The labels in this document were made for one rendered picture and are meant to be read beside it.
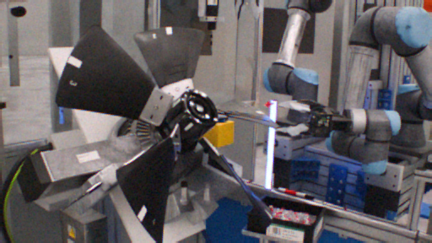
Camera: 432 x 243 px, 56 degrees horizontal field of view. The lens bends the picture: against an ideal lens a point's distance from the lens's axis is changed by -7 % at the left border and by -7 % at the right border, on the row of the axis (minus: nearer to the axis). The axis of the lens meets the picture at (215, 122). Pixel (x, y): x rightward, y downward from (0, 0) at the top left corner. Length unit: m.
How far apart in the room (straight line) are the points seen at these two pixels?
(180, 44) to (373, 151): 0.66
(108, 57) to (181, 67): 0.26
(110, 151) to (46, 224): 0.79
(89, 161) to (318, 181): 1.11
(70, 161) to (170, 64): 0.43
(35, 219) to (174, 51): 0.91
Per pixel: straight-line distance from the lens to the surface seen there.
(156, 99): 1.12
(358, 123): 1.26
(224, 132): 1.65
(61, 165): 1.03
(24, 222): 1.79
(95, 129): 1.27
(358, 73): 1.37
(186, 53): 1.28
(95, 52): 1.07
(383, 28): 1.32
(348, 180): 1.81
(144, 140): 1.18
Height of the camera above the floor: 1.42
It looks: 12 degrees down
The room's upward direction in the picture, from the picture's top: 2 degrees clockwise
